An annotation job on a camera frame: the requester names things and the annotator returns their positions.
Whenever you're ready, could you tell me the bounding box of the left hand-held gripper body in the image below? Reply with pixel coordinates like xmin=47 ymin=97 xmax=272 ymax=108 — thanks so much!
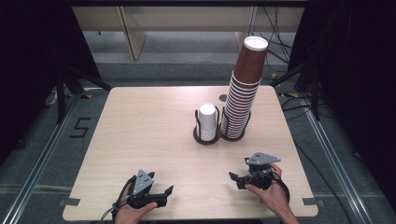
xmin=126 ymin=169 xmax=168 ymax=210

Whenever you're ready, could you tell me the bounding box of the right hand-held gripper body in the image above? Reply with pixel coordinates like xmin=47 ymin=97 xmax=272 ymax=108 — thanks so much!
xmin=244 ymin=151 xmax=282 ymax=191

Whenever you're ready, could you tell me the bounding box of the dark double cup holder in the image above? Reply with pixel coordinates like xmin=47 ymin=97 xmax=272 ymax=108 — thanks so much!
xmin=192 ymin=105 xmax=252 ymax=146

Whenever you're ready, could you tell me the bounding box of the brown paper cup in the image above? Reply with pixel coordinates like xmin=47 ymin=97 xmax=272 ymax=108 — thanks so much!
xmin=233 ymin=35 xmax=270 ymax=86

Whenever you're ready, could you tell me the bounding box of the person's right hand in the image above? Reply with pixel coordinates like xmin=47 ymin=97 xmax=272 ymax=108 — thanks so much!
xmin=244 ymin=162 xmax=292 ymax=217

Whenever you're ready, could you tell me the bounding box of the person's left hand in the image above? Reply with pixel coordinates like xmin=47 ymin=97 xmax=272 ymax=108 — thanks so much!
xmin=114 ymin=185 xmax=159 ymax=224

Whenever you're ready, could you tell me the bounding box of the stack of brown paper cups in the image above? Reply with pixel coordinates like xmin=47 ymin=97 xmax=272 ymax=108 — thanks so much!
xmin=219 ymin=70 xmax=262 ymax=140

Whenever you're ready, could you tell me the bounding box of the dark curtain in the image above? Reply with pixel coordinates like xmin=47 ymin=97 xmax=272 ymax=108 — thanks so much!
xmin=287 ymin=0 xmax=396 ymax=214
xmin=0 ymin=0 xmax=102 ymax=167

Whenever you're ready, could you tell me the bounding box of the beige desk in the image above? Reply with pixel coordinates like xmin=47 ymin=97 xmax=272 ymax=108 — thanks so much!
xmin=71 ymin=6 xmax=306 ymax=62

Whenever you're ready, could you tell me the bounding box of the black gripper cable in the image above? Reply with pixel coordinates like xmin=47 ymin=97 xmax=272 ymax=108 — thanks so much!
xmin=272 ymin=174 xmax=291 ymax=203
xmin=111 ymin=175 xmax=138 ymax=222

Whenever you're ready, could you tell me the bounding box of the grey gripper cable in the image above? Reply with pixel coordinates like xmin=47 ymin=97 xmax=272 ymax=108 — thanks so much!
xmin=98 ymin=203 xmax=122 ymax=224

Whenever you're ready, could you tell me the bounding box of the black floor cable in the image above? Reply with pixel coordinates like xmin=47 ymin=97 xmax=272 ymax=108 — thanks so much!
xmin=291 ymin=136 xmax=355 ymax=224

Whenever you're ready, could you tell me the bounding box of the metal floor rail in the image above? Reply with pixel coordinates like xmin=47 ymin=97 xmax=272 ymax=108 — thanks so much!
xmin=0 ymin=92 xmax=84 ymax=224
xmin=299 ymin=95 xmax=372 ymax=224

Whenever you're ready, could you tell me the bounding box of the black hanging cable bundle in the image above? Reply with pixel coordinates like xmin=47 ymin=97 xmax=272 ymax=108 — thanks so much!
xmin=250 ymin=7 xmax=295 ymax=73

